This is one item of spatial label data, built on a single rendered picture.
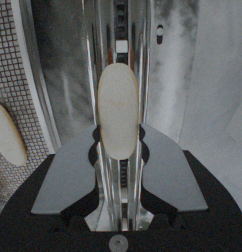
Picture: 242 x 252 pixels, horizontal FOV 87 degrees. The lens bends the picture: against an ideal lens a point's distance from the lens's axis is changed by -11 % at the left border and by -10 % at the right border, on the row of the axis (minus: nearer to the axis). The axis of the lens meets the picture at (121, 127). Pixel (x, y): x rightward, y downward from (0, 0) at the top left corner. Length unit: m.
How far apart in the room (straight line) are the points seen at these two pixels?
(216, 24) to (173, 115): 0.15
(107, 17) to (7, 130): 0.18
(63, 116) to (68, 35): 0.13
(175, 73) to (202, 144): 0.18
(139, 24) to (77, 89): 0.13
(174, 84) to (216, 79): 0.10
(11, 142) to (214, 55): 0.32
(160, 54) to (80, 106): 0.15
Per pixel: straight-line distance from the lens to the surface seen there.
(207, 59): 0.26
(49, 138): 0.20
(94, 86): 0.19
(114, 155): 0.15
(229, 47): 0.28
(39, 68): 0.19
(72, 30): 0.24
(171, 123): 0.22
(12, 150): 0.23
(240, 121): 0.31
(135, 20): 0.20
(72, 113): 0.26
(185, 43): 0.20
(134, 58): 0.20
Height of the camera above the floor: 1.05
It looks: 61 degrees down
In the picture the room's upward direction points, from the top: 179 degrees clockwise
